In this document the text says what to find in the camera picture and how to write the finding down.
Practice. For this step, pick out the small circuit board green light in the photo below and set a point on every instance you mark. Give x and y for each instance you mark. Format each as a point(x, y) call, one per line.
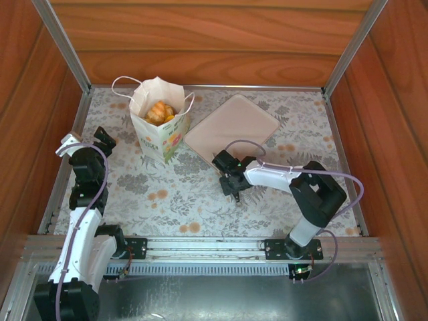
point(301, 270)

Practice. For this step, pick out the aluminium frame post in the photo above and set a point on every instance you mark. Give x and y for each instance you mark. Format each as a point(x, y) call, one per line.
point(63, 47)
point(354, 47)

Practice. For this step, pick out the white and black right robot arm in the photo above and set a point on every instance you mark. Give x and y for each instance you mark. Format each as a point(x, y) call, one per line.
point(271, 175)

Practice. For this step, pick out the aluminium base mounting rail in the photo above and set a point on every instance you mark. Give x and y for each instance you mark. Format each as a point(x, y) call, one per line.
point(200, 245)

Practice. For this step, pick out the grey floral tablecloth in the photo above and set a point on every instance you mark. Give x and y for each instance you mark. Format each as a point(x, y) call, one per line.
point(200, 200)

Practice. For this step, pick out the aluminium table edge rail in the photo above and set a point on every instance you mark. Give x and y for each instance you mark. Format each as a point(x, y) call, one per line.
point(267, 87)
point(327, 102)
point(80, 117)

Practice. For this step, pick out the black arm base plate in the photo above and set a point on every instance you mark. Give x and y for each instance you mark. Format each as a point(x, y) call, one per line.
point(274, 249)
point(137, 247)

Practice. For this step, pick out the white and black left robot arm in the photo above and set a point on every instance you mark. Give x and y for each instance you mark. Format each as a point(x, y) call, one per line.
point(80, 240)

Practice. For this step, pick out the pink square tray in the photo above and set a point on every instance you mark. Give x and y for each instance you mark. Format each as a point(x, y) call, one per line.
point(234, 123)

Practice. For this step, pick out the shiny steel sheet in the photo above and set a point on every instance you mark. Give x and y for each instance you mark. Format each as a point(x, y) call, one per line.
point(234, 301)

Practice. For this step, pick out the aluminium lower frame rail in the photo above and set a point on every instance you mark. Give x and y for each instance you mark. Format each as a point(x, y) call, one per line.
point(20, 291)
point(384, 291)

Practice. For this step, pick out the white floral paper bag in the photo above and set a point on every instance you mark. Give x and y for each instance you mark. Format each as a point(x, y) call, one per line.
point(157, 137)

